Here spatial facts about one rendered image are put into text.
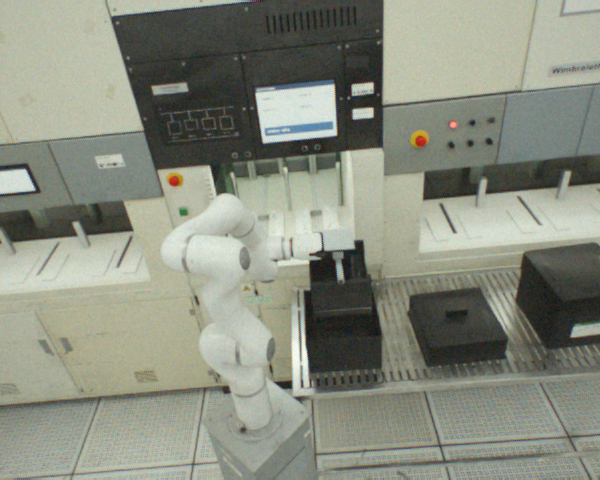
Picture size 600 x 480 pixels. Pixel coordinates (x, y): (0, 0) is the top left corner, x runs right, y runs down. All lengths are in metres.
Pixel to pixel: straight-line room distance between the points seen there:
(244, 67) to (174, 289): 1.08
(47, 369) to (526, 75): 2.59
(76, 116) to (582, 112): 1.84
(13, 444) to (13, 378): 0.35
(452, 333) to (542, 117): 0.86
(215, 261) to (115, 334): 1.50
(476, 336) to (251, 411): 0.84
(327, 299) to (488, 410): 1.37
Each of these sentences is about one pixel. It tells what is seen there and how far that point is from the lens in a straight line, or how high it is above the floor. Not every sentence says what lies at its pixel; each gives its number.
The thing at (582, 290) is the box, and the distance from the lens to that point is 1.96.
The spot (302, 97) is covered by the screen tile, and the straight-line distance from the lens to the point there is 1.82.
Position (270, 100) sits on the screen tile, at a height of 1.63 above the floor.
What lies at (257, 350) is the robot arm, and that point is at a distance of 1.44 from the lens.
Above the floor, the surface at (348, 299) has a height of 1.09.
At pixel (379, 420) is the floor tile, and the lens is 2.69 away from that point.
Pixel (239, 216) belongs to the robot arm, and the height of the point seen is 1.54.
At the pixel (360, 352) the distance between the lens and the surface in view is 1.82.
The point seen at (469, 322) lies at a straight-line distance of 1.96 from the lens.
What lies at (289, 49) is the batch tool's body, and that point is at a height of 1.80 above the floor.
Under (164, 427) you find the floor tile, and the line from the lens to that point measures 2.85.
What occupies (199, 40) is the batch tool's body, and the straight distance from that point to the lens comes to 1.79.
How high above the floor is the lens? 2.23
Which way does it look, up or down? 35 degrees down
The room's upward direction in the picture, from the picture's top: 7 degrees counter-clockwise
